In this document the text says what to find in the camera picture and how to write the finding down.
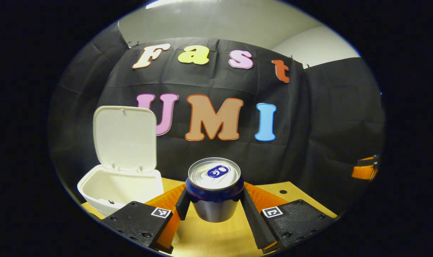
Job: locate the blue pop can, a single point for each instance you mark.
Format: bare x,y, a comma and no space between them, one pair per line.
214,200

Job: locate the black backdrop cloth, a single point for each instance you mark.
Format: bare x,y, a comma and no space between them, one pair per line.
209,80

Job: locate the white garbage bin lid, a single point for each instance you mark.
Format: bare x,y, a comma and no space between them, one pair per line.
125,137

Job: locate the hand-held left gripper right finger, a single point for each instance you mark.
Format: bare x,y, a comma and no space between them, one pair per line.
295,219

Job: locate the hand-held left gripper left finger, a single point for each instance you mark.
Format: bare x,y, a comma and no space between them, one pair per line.
138,221

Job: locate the white desktop garbage bin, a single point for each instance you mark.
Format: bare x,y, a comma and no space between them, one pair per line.
120,185

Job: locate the wooden desktop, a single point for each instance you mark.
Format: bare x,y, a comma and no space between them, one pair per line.
216,239

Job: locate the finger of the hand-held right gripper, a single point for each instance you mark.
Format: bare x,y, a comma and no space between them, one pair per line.
364,172

